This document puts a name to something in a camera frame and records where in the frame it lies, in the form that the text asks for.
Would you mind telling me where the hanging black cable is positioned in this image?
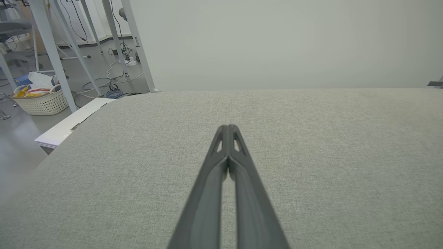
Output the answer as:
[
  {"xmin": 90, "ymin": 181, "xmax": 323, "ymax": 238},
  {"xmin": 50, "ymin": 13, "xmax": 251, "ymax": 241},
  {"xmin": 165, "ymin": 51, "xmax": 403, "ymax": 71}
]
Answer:
[
  {"xmin": 109, "ymin": 0, "xmax": 134, "ymax": 63},
  {"xmin": 59, "ymin": 0, "xmax": 88, "ymax": 42}
]

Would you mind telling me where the grey office chair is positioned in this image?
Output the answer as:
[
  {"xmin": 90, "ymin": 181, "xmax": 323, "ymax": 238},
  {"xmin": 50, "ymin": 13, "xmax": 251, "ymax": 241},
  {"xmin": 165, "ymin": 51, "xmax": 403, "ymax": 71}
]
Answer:
[{"xmin": 0, "ymin": 3, "xmax": 44, "ymax": 70}]

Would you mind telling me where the white case with black handle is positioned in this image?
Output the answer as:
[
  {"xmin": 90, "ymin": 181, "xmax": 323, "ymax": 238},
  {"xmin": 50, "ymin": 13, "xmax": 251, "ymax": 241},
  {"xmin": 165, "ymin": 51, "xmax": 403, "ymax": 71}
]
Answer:
[{"xmin": 35, "ymin": 98, "xmax": 115, "ymax": 154}]

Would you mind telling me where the white floor cable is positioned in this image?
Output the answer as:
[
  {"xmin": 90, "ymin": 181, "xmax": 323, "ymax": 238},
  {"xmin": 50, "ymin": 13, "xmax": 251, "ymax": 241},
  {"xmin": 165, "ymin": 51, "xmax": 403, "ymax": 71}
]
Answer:
[{"xmin": 74, "ymin": 62, "xmax": 144, "ymax": 95}]

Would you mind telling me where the white and yellow clothes pile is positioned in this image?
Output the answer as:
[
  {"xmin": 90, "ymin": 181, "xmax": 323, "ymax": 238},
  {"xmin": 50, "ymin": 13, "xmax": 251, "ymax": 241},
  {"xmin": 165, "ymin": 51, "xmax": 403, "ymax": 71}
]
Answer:
[{"xmin": 14, "ymin": 72, "xmax": 61, "ymax": 98}]

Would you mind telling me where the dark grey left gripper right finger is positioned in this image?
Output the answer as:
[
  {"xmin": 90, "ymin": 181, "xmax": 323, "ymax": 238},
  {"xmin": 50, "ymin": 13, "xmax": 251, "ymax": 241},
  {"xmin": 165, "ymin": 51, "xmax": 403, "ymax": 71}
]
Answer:
[{"xmin": 227, "ymin": 124, "xmax": 289, "ymax": 249}]

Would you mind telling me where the white partition frame post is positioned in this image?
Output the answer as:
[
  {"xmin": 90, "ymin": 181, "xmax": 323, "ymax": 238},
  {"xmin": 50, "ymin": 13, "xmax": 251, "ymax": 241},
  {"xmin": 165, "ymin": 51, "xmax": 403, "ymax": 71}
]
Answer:
[{"xmin": 121, "ymin": 0, "xmax": 160, "ymax": 93}]

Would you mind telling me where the white plastic laundry basket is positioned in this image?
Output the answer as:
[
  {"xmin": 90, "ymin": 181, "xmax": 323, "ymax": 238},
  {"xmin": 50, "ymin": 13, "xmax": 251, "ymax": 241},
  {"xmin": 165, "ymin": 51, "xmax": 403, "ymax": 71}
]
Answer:
[{"xmin": 10, "ymin": 85, "xmax": 70, "ymax": 116}]

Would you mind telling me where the white table leg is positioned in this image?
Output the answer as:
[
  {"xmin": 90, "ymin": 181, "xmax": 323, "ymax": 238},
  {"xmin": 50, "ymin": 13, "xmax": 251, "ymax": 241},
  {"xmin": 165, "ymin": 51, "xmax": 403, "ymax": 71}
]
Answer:
[
  {"xmin": 48, "ymin": 0, "xmax": 103, "ymax": 97},
  {"xmin": 101, "ymin": 0, "xmax": 129, "ymax": 77},
  {"xmin": 0, "ymin": 52, "xmax": 17, "ymax": 91},
  {"xmin": 28, "ymin": 0, "xmax": 77, "ymax": 113},
  {"xmin": 80, "ymin": 0, "xmax": 103, "ymax": 55}
]

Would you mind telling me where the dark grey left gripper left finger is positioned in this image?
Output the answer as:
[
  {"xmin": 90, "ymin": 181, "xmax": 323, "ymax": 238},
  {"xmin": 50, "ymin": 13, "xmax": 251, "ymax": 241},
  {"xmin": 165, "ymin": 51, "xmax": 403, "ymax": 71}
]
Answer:
[{"xmin": 168, "ymin": 124, "xmax": 229, "ymax": 249}]

